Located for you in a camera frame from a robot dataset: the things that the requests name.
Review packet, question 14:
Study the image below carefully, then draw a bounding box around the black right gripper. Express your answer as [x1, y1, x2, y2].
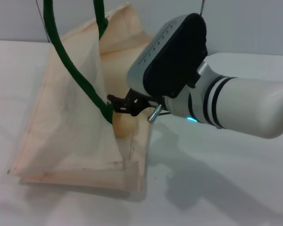
[107, 89, 157, 118]

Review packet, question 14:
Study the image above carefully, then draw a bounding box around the white handbag with green handle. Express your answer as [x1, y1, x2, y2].
[7, 0, 154, 196]

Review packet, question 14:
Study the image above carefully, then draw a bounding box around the silver right wrist cable plug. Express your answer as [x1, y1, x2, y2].
[148, 104, 163, 123]

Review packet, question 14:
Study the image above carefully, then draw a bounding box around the round egg yolk pastry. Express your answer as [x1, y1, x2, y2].
[113, 112, 137, 138]

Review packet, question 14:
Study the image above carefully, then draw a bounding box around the thin brown cable on wall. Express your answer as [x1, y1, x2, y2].
[34, 0, 50, 44]

